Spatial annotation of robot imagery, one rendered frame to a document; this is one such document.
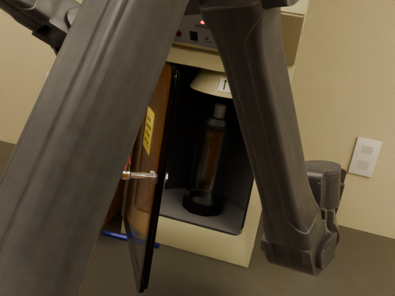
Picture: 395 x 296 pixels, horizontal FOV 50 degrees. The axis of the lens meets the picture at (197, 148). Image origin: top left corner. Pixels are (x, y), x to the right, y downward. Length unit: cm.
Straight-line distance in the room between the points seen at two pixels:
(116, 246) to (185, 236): 16
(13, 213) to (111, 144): 6
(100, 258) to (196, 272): 21
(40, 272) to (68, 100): 9
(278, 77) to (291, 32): 39
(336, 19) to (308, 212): 88
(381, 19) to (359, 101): 23
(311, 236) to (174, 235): 54
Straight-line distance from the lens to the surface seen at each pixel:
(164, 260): 100
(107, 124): 25
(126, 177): 72
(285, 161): 46
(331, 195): 62
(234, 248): 102
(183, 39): 89
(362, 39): 134
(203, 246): 103
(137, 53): 27
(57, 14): 70
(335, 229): 64
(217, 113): 101
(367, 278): 116
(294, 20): 79
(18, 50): 164
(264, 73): 41
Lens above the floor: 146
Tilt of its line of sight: 16 degrees down
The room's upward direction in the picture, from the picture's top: 10 degrees clockwise
